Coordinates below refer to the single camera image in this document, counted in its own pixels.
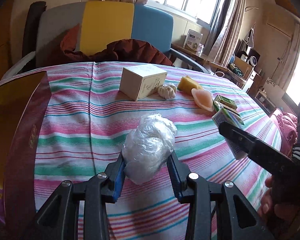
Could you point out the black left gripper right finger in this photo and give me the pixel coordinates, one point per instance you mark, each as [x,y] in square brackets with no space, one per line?
[178,172]

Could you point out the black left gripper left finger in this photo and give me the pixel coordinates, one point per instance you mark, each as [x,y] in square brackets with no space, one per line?
[112,186]

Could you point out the clear plastic bag bundle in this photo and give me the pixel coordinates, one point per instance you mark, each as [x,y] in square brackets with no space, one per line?
[147,147]

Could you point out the small white blue carton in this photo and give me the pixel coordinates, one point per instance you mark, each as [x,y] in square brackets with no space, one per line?
[230,128]

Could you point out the pink makeup sponge bottle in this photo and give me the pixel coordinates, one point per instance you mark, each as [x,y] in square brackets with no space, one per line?
[203,99]

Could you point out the green essential oil box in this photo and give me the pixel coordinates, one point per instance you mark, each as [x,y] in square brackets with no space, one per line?
[226,101]

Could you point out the yellow sponge block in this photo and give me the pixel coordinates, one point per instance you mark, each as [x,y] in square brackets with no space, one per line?
[187,84]

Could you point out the beige cardboard box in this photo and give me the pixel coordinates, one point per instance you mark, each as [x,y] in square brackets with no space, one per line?
[140,81]

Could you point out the person's right hand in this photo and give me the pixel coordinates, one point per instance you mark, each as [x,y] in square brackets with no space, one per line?
[278,217]

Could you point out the pink quilt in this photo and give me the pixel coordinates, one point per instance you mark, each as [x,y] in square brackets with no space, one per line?
[287,125]

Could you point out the striped bed sheet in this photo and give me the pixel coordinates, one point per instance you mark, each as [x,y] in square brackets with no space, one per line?
[79,159]

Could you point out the wooden desk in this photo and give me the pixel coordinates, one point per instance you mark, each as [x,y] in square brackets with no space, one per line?
[249,82]

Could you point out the gold and maroon box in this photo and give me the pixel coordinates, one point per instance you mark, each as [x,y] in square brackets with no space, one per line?
[23,103]

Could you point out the beige curtain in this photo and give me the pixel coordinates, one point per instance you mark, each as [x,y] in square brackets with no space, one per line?
[221,41]

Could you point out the dark red jacket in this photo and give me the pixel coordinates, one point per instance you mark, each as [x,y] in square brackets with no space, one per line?
[126,50]

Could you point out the white product box on desk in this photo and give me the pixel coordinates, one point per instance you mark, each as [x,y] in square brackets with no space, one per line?
[192,40]

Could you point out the grey yellow blue chair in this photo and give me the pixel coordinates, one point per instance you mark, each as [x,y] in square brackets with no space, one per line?
[99,24]

